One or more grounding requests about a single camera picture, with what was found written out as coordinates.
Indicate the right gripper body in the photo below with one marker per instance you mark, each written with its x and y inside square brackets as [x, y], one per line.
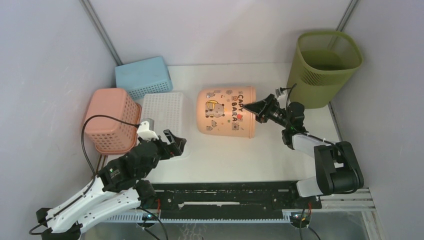
[278, 115]

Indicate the orange capybara bucket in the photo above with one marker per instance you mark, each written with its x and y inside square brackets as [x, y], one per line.
[220, 111]

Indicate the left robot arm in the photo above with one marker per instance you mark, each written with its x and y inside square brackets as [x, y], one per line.
[119, 186]

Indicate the blue plastic basket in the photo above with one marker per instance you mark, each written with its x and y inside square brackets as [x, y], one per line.
[143, 77]

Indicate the white toothed cable duct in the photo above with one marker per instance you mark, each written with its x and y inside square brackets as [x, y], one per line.
[143, 217]

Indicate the clear white plastic tray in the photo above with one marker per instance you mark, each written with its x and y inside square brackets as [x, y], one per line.
[169, 111]

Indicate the green mesh waste bin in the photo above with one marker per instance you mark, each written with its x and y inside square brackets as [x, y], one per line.
[323, 61]

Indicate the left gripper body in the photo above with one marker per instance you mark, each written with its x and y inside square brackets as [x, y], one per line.
[164, 152]

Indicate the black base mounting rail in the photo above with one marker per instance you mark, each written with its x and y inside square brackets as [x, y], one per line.
[228, 199]

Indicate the pink plastic basket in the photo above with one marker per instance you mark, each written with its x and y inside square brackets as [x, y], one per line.
[112, 130]

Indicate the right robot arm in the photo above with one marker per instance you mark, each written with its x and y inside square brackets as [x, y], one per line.
[337, 170]

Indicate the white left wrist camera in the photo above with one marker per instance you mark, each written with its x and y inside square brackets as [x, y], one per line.
[146, 130]

